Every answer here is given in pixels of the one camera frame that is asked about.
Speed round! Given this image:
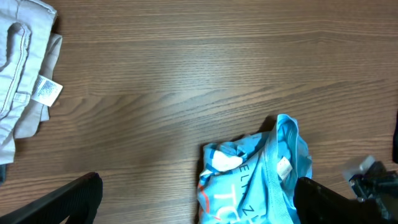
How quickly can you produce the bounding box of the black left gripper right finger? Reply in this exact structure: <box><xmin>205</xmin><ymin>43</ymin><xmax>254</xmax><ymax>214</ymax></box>
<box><xmin>294</xmin><ymin>177</ymin><xmax>387</xmax><ymax>224</ymax></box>

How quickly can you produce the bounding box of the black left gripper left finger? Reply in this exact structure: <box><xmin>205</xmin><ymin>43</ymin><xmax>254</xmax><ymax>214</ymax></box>
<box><xmin>1</xmin><ymin>172</ymin><xmax>103</xmax><ymax>224</ymax></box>

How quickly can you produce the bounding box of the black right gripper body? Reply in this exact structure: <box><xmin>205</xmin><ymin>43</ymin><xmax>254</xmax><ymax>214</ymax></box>
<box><xmin>343</xmin><ymin>156</ymin><xmax>397</xmax><ymax>222</ymax></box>

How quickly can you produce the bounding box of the light blue printed t-shirt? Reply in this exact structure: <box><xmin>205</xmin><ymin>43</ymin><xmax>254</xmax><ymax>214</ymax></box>
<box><xmin>197</xmin><ymin>114</ymin><xmax>312</xmax><ymax>224</ymax></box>

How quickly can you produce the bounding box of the black garment on right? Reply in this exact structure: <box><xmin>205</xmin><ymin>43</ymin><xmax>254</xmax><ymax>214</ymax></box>
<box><xmin>392</xmin><ymin>114</ymin><xmax>398</xmax><ymax>164</ymax></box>

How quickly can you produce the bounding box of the black folded garment on stack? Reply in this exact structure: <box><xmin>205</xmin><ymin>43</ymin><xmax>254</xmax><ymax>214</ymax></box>
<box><xmin>0</xmin><ymin>164</ymin><xmax>7</xmax><ymax>185</ymax></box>

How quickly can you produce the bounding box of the beige folded garment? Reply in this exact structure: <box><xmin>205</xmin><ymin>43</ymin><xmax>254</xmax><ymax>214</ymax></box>
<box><xmin>1</xmin><ymin>0</ymin><xmax>63</xmax><ymax>164</ymax></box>

